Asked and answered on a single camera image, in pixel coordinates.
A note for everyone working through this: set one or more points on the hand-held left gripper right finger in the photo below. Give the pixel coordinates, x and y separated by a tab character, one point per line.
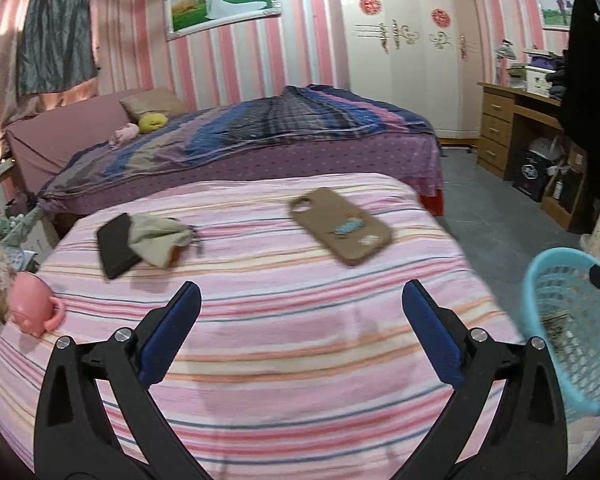
432	330

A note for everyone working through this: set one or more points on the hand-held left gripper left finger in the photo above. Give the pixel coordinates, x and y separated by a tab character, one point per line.
170	330

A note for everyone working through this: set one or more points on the light blue plastic basket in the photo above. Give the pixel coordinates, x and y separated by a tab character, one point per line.
570	380

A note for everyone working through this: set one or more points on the beige printed cloth pouch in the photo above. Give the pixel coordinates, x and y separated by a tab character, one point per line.
155	240

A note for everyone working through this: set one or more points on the black phone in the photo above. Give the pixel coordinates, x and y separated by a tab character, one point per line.
115	250

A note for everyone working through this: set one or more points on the pink striped blanket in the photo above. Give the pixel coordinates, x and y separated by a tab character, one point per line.
290	320

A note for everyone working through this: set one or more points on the black bag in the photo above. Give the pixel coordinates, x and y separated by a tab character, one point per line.
530	172

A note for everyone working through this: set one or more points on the pink cup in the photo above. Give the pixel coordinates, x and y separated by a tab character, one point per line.
30	300

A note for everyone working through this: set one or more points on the brown phone case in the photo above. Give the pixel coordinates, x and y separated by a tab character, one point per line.
330	220

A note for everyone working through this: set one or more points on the pale green cloth bundle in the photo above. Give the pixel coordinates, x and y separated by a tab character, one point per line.
15	225

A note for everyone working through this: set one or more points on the wooden desk with drawers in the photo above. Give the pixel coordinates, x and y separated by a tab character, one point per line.
497	125

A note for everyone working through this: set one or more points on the black hanging coat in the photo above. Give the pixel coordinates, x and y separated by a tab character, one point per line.
590	85

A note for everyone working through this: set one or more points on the purple dotted bed sheet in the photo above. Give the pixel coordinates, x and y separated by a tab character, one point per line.
330	160

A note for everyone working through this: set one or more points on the pink plush toy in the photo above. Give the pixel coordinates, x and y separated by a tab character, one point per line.
125	134

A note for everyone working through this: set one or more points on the white box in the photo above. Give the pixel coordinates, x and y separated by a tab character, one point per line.
537	82

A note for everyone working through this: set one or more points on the yellow plush toy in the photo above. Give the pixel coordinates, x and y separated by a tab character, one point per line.
152	121

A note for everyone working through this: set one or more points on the beige pillow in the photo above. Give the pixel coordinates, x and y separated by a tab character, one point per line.
152	105

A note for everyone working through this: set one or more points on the mauve headboard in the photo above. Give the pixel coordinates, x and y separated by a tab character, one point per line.
55	135

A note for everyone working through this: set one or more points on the bed with striped blanket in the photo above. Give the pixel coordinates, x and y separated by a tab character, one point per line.
280	125

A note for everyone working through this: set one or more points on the white wardrobe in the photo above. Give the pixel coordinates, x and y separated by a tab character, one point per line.
410	70

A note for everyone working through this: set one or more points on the small framed photo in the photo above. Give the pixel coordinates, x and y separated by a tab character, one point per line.
555	2

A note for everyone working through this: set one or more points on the pink satin curtain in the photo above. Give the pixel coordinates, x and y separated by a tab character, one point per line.
0	85

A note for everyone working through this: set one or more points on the grey curtain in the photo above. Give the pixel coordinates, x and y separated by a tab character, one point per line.
55	30

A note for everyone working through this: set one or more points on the framed wedding photo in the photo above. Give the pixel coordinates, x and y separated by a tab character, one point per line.
220	0

